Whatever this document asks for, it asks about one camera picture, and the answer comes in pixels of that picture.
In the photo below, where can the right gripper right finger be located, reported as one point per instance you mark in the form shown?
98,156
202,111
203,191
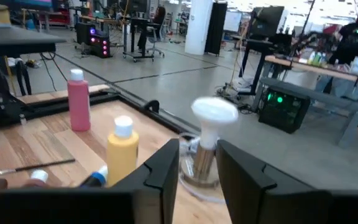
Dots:
275,199

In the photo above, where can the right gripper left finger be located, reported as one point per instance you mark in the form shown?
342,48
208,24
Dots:
73,205

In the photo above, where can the light blue paint bottle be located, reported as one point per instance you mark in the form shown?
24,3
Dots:
96,179

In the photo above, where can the black paintbrush tan bristles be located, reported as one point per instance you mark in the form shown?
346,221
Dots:
42,165

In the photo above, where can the tall yellow paint bottle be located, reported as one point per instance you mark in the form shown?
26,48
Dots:
121,158

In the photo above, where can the terracotta paint bottle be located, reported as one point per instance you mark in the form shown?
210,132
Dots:
39,175

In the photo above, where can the tall red paint bottle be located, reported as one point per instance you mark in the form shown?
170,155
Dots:
79,105

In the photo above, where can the black computer green lights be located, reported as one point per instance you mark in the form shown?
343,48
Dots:
284,112

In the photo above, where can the white mushroom lamp metal base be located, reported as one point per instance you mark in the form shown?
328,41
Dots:
213,112

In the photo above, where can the wooden work table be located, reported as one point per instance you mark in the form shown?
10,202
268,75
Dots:
322,72

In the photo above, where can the grey computer desk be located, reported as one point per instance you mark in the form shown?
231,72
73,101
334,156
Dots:
20,40

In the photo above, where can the black monitor on stand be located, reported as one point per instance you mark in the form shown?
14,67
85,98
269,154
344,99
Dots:
266,21

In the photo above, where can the person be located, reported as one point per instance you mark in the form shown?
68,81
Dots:
159,17
356,40

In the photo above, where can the black partition panel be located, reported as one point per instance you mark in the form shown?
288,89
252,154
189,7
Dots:
216,28

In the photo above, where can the white building column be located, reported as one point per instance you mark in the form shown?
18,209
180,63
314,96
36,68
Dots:
197,28

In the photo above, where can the black rolling desk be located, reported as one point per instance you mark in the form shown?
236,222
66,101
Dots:
135,23

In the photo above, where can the large blue screen monitor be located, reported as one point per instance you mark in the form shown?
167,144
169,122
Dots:
33,3

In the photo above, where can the black aluminium table frame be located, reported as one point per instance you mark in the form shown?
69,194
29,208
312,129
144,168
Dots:
73,102

